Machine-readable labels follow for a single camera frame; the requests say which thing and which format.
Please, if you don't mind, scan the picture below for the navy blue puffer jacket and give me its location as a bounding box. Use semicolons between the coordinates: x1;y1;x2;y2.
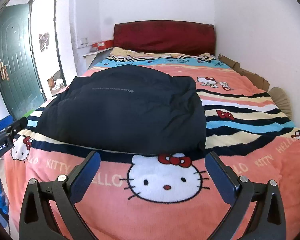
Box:
36;64;206;154

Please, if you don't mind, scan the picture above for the green metal door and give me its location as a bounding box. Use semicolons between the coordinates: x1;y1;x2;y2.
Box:
0;3;45;120

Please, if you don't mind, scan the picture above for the pink Hello Kitty blanket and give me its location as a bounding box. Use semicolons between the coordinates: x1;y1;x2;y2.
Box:
5;48;300;239

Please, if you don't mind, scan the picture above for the white bedside shelf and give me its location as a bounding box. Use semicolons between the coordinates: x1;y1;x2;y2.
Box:
83;47;113;69

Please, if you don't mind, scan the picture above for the beige round cushion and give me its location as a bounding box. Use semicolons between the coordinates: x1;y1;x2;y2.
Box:
268;87;293;120

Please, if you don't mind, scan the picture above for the brown cardboard sheet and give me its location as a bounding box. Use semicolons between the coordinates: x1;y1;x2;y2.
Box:
218;54;270;92

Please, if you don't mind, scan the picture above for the red and white box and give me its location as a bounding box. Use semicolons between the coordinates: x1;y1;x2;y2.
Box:
92;40;114;50

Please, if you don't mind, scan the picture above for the dark red headboard cushion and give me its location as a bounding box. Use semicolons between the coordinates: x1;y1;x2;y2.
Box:
114;20;216;56

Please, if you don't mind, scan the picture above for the white wall socket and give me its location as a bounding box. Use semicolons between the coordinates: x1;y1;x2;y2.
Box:
79;37;88;45

